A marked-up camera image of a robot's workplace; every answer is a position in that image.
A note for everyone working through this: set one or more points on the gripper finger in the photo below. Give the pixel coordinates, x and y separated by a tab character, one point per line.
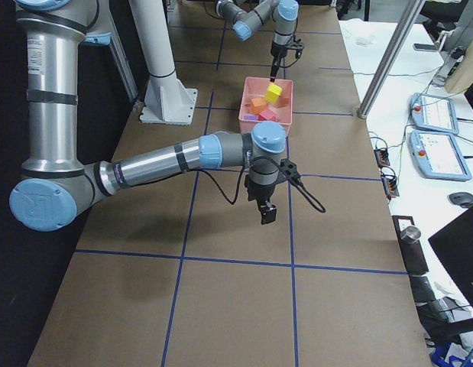
268	213
275	66

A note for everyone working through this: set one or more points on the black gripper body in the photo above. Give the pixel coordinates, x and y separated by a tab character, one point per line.
276	50
258	191

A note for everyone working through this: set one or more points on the yellow-green foam block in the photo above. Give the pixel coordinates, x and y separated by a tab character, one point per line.
273	93

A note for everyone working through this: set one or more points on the orange foam block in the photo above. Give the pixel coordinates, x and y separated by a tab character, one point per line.
257	105

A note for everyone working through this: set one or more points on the red foam block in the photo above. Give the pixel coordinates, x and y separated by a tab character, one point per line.
268	115

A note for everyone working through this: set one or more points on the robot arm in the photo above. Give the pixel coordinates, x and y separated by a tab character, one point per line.
68	169
283	13

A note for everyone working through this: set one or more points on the pink plastic bin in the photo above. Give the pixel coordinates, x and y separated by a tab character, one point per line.
256	87

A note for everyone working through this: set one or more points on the near usb hub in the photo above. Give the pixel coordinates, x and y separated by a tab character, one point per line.
389	180

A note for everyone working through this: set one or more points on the usb hub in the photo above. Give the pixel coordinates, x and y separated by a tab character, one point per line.
382	157
389	180

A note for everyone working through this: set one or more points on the far usb hub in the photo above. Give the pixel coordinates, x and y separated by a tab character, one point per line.
382	157

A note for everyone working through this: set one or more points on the smartphone on desk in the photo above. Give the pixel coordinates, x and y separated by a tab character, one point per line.
425	47

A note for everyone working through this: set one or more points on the metal cylinder on stand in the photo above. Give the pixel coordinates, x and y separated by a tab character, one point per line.
408	237

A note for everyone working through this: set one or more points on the far teach pendant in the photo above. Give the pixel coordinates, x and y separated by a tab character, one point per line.
433	113

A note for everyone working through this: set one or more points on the teach pendant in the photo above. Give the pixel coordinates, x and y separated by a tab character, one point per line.
437	156
433	113

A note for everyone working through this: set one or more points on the near teach pendant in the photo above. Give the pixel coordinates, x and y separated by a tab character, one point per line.
437	156

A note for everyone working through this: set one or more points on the black monitor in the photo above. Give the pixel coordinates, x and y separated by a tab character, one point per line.
453	246

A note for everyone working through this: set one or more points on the grey computer mouse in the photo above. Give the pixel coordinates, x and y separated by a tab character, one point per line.
462	199

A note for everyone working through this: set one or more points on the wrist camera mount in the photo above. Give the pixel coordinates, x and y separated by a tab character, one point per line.
288	172
297	46

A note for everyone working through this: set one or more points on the white mounting post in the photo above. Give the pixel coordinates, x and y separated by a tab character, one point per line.
167	100

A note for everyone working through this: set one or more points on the aluminium frame post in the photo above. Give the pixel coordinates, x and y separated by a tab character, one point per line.
404	25

